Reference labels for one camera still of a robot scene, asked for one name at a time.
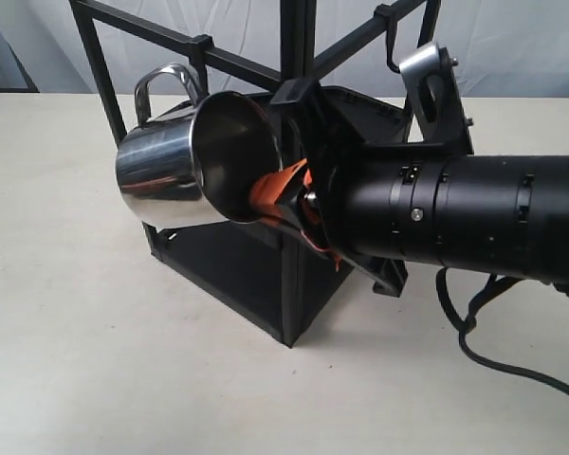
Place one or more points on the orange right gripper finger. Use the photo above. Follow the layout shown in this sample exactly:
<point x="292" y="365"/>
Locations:
<point x="270" y="192"/>
<point x="308" y="234"/>

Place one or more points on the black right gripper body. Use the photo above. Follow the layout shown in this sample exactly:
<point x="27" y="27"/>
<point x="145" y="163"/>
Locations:
<point x="376" y="202"/>

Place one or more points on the shiny steel mug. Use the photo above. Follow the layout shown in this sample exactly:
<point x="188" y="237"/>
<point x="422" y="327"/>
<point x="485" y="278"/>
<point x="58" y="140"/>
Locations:
<point x="195" y="165"/>

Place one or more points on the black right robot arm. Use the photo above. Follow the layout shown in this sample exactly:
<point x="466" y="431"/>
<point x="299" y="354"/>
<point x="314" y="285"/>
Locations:
<point x="502" y="214"/>

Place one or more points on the white backdrop cloth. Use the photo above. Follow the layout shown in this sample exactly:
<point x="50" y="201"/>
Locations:
<point x="505" y="48"/>

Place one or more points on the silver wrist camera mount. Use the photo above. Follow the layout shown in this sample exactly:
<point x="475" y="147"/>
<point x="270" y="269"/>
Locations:
<point x="428" y="76"/>

